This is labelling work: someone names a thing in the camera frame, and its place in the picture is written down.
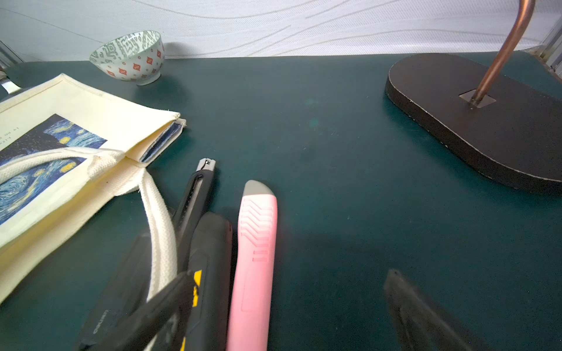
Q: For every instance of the copper jewelry stand black base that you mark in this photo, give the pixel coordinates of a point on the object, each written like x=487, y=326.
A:
x=500, y=127

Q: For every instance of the pink utility knife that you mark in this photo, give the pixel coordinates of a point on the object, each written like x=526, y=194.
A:
x=248, y=323

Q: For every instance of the black yellow utility knife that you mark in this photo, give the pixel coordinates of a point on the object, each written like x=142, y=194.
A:
x=210, y=261

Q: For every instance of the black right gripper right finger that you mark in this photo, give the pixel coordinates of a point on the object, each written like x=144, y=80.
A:
x=422, y=324

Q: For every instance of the cream canvas tote bag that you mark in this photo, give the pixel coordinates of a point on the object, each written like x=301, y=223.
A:
x=66, y=150

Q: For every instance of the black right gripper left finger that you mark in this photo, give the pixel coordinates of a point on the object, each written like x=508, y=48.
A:
x=138, y=330

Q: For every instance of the slim black utility knife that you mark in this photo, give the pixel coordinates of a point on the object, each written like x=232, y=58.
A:
x=129, y=287

